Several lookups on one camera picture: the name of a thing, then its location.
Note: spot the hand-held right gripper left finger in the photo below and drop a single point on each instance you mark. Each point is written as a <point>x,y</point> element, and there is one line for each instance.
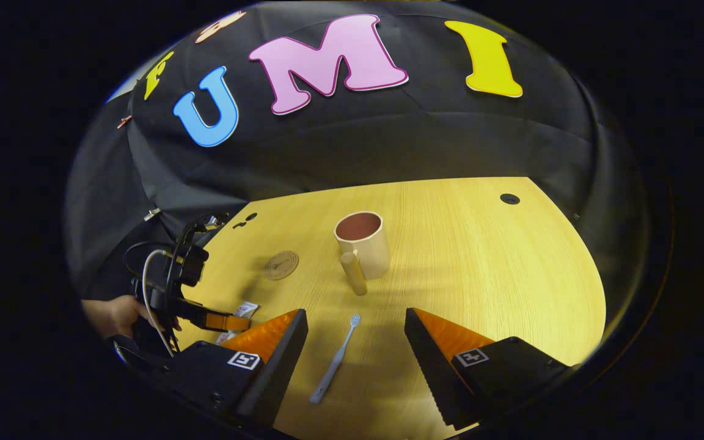
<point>282,366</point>

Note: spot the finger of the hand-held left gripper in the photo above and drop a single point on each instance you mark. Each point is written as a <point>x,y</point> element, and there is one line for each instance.
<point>227,321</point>

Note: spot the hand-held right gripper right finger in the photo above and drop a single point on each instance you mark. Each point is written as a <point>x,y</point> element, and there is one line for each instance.
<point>431,366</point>

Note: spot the white toothpaste tube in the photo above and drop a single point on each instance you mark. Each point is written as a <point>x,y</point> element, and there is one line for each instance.
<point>245,309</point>

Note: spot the light blue toothbrush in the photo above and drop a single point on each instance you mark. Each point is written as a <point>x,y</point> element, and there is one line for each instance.
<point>337,360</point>

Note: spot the round wooden coaster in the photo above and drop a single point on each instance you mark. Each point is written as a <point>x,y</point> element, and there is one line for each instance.
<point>281,265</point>

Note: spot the wooden desktop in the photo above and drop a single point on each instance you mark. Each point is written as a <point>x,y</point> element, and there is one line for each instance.
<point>480,275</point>

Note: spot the white cloth clip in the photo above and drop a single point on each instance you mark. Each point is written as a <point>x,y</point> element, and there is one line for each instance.
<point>152,214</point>

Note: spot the copper cloth clip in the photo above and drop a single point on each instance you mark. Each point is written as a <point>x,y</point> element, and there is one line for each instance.
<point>124,121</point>

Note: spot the black backdrop cloth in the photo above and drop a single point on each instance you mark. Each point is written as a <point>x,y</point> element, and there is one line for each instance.
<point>358,134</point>

